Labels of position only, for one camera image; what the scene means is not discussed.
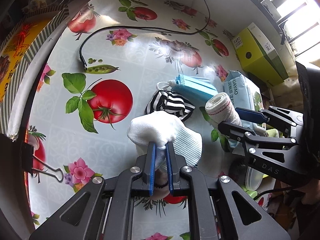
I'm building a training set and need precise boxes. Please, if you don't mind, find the white sock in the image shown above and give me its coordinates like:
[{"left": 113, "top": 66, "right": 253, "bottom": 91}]
[{"left": 127, "top": 111, "right": 202, "bottom": 169}]

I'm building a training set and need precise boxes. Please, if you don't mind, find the yellow-green cardboard box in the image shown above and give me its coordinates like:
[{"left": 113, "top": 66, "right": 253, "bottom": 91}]
[{"left": 232, "top": 27, "right": 284, "bottom": 87}]

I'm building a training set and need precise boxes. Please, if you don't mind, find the clear plastic round lid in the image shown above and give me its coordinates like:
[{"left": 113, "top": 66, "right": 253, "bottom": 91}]
[{"left": 245, "top": 167, "right": 264, "bottom": 191}]

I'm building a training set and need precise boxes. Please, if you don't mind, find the wet wipes pack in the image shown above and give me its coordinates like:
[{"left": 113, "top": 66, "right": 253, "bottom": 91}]
[{"left": 222, "top": 70, "right": 267, "bottom": 153}]

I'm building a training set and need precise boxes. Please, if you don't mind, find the white bandage roll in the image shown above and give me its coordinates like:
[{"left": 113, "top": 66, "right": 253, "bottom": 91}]
[{"left": 204, "top": 92, "right": 242, "bottom": 128}]

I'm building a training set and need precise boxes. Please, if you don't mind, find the blue face mask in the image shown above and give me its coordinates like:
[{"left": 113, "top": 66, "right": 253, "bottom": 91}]
[{"left": 156, "top": 74, "right": 219, "bottom": 102}]

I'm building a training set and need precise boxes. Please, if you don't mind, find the shallow yellow-green box tray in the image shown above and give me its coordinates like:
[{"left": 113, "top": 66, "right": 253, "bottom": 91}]
[{"left": 266, "top": 128, "right": 279, "bottom": 138}]

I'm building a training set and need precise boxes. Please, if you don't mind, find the black binder clip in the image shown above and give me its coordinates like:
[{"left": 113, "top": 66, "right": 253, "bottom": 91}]
[{"left": 22, "top": 142, "right": 63, "bottom": 183}]

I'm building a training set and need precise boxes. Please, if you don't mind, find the green box lid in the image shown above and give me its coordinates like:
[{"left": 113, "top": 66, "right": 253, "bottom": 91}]
[{"left": 248, "top": 23, "right": 289, "bottom": 80}]

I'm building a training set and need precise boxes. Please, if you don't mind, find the black cable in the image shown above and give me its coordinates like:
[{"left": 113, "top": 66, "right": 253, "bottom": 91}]
[{"left": 79, "top": 0, "right": 211, "bottom": 71}]

